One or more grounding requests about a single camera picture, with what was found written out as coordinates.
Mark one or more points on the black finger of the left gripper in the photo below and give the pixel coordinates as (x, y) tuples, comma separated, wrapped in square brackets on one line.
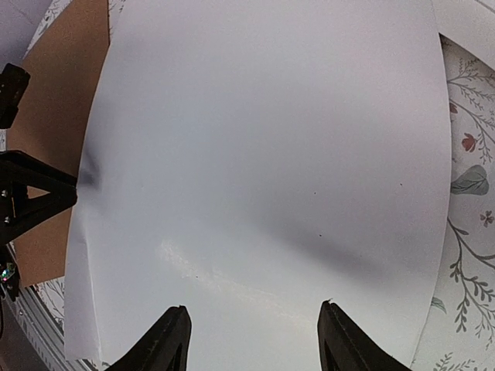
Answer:
[(31, 193)]

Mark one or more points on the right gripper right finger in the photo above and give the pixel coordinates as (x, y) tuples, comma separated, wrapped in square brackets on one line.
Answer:
[(344, 346)]

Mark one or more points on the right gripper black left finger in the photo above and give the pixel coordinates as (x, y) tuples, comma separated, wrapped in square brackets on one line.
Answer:
[(163, 347)]

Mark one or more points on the brown cardboard backing board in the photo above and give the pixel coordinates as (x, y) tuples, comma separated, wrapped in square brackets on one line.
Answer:
[(65, 66)]

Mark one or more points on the landscape photo print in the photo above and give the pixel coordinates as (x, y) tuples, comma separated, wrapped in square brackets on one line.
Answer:
[(252, 159)]

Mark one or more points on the white picture frame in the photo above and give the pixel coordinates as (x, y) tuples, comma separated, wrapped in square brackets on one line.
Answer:
[(469, 24)]

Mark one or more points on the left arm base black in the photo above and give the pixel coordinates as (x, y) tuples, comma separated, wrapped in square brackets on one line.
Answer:
[(10, 279)]

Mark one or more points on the front aluminium slotted rail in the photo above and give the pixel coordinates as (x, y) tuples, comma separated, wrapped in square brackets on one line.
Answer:
[(42, 332)]

